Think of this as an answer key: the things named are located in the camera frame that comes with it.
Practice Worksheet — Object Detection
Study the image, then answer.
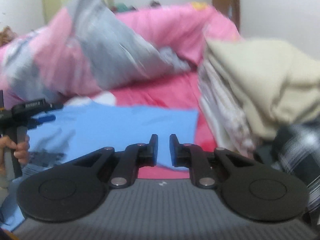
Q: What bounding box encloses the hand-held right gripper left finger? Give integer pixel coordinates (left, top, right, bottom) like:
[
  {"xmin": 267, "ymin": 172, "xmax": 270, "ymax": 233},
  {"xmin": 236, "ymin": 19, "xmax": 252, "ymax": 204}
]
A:
[{"xmin": 74, "ymin": 134, "xmax": 159, "ymax": 188}]

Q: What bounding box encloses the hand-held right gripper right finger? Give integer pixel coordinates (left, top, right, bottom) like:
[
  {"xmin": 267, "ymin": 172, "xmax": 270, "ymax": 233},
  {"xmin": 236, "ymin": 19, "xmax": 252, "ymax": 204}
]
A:
[{"xmin": 169, "ymin": 134, "xmax": 253, "ymax": 188}]

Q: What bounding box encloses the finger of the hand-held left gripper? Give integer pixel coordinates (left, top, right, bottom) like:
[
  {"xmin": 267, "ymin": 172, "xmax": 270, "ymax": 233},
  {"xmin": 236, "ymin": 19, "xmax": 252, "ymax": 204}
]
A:
[
  {"xmin": 27, "ymin": 114, "xmax": 56, "ymax": 129},
  {"xmin": 45, "ymin": 102, "xmax": 64, "ymax": 111}
]

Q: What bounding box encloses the blue printed t-shirt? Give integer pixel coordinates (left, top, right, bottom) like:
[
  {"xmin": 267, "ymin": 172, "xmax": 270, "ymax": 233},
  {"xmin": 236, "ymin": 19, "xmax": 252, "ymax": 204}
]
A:
[{"xmin": 0, "ymin": 104, "xmax": 200, "ymax": 230}]

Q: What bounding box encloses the person's left hand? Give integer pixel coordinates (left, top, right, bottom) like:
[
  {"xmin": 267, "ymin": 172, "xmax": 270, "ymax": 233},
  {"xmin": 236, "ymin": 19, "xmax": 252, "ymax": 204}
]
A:
[{"xmin": 0, "ymin": 134, "xmax": 31, "ymax": 174}]

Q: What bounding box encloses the pink grey floral quilt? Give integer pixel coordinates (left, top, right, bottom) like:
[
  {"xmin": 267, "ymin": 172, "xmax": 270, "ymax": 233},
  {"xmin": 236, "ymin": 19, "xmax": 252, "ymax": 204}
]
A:
[{"xmin": 0, "ymin": 0, "xmax": 243, "ymax": 108}]

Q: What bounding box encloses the pink striped folded cloth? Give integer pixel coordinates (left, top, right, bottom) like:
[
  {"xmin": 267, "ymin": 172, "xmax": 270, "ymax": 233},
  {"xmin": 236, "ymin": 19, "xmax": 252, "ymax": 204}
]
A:
[{"xmin": 197, "ymin": 62, "xmax": 255, "ymax": 155}]

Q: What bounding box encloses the beige folded cloth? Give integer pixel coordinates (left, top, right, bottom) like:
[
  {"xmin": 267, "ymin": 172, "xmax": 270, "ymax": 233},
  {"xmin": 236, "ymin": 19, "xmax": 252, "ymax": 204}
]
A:
[{"xmin": 204, "ymin": 39, "xmax": 320, "ymax": 140}]

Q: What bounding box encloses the black white plaid cloth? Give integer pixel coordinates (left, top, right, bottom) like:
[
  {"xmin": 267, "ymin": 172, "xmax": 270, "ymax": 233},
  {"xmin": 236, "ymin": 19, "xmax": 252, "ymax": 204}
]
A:
[{"xmin": 252, "ymin": 124, "xmax": 320, "ymax": 220}]

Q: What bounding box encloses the wooden door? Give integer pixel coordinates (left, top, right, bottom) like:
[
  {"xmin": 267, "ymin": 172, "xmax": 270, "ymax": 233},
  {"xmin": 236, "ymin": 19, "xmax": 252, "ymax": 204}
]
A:
[{"xmin": 211, "ymin": 0, "xmax": 240, "ymax": 32}]

